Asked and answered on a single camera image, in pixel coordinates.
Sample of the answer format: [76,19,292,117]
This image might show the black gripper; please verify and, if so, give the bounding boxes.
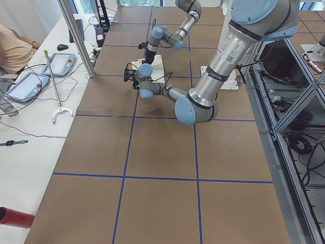
[143,49,155,64]
[132,75,140,90]

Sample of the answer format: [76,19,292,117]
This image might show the cream long-sleeve cat shirt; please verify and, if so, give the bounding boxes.
[132,55,165,83]

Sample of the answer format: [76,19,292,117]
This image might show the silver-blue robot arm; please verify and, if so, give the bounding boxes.
[124,0,300,125]
[138,0,202,64]

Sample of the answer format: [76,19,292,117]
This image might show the black labelled box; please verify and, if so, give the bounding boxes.
[94,26,105,47]

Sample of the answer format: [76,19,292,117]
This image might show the far teach pendant tablet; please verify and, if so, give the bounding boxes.
[48,53,76,77]

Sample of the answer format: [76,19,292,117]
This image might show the teach pendant tablet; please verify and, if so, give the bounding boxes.
[48,53,76,77]
[5,72,50,103]

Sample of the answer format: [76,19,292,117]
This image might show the long reacher grabber stick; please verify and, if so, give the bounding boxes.
[44,50,74,124]

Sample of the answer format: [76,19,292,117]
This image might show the black computer mouse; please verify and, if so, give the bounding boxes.
[57,44,69,51]

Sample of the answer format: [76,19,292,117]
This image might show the near teach pendant tablet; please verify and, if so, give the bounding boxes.
[5,72,50,103]

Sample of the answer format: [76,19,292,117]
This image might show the seated person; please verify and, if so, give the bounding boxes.
[1,21,42,74]

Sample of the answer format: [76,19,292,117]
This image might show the red cylinder bottle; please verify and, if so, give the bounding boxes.
[1,207,35,229]

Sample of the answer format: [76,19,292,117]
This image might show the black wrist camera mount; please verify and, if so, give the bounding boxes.
[124,68,136,82]
[138,42,148,49]

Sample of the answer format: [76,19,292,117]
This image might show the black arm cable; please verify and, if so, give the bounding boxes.
[125,63,173,92]

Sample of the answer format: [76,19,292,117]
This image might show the aluminium frame post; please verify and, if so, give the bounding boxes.
[58,0,95,78]

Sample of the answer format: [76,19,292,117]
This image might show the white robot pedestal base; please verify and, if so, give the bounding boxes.
[200,0,239,91]

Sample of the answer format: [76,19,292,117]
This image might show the green strap wristwatch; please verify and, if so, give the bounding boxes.
[0,140,28,146]

